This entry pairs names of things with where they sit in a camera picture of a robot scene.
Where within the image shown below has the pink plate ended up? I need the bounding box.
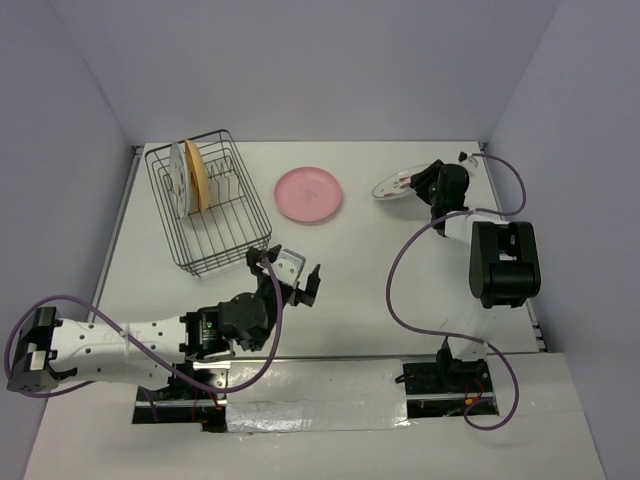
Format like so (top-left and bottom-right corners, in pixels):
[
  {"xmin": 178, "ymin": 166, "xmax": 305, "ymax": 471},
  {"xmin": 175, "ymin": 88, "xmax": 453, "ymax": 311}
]
[{"xmin": 273, "ymin": 166, "xmax": 343, "ymax": 223}]

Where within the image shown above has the yellow plate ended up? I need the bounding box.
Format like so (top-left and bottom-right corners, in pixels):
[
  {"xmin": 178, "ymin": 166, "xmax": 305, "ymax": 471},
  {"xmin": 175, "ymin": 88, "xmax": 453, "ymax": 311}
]
[{"xmin": 184, "ymin": 139, "xmax": 210, "ymax": 211}]

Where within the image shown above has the white blue-rimmed plate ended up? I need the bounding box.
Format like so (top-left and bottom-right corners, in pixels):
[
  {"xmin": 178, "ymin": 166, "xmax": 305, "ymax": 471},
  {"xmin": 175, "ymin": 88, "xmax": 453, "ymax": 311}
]
[{"xmin": 169, "ymin": 143, "xmax": 192, "ymax": 219}]

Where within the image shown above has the white watermelon pattern plate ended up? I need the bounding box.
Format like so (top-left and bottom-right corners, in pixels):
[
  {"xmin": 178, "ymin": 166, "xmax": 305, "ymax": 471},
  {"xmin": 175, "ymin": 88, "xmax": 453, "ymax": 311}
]
[{"xmin": 371, "ymin": 164, "xmax": 428, "ymax": 201}]

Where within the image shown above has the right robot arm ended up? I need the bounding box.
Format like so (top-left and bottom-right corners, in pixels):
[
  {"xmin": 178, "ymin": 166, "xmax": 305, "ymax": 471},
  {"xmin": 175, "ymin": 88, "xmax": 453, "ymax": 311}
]
[{"xmin": 408, "ymin": 156, "xmax": 541, "ymax": 391}]

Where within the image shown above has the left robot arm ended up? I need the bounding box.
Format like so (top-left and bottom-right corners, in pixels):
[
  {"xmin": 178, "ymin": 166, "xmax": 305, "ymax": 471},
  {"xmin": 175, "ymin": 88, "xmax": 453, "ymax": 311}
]
[{"xmin": 4, "ymin": 246, "xmax": 321, "ymax": 399}]

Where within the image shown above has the silver foil tape sheet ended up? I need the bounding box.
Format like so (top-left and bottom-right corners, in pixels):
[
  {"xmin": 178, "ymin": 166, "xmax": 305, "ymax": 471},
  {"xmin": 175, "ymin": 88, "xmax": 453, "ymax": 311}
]
[{"xmin": 226, "ymin": 359, "xmax": 409, "ymax": 433}]

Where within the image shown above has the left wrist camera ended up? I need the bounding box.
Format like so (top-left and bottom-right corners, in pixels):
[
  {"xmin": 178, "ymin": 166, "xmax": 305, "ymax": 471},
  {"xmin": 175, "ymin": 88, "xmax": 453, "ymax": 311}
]
[{"xmin": 272, "ymin": 249, "xmax": 306, "ymax": 288}]

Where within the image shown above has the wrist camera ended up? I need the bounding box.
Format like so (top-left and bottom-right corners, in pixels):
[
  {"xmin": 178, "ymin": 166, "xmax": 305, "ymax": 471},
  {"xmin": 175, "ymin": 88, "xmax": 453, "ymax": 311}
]
[
  {"xmin": 272, "ymin": 249, "xmax": 306, "ymax": 288},
  {"xmin": 458, "ymin": 152, "xmax": 479, "ymax": 175}
]

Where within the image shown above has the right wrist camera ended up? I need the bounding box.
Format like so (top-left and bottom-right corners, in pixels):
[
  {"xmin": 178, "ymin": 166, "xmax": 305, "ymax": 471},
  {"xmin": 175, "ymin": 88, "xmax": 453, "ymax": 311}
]
[{"xmin": 458, "ymin": 152, "xmax": 479, "ymax": 175}]

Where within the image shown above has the grey wire dish rack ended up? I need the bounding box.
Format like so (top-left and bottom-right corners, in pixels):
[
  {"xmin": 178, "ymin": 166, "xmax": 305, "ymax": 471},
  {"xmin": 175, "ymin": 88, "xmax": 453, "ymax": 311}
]
[{"xmin": 144, "ymin": 129, "xmax": 272, "ymax": 277}]

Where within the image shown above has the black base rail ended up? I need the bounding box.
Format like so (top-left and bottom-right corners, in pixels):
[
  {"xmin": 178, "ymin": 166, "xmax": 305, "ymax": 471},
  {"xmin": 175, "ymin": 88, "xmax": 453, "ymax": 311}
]
[{"xmin": 132, "ymin": 359, "xmax": 499, "ymax": 434}]

